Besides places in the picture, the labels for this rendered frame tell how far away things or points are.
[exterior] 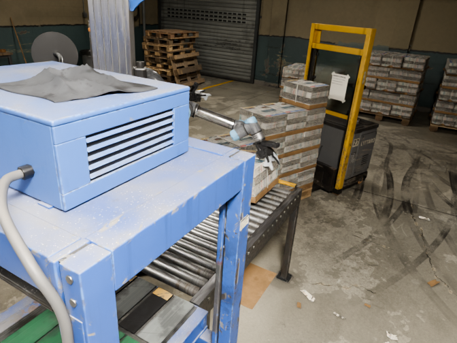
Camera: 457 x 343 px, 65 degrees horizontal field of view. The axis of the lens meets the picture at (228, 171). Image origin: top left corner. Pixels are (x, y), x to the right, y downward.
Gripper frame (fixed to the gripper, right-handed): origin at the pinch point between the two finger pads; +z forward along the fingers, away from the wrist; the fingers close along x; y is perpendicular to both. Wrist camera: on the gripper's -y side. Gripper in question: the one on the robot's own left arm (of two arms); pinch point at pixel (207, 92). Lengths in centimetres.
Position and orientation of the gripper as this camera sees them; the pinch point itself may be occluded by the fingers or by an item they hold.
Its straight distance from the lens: 340.1
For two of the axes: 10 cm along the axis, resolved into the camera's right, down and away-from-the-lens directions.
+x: 5.3, 5.0, -6.9
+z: 8.4, -1.8, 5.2
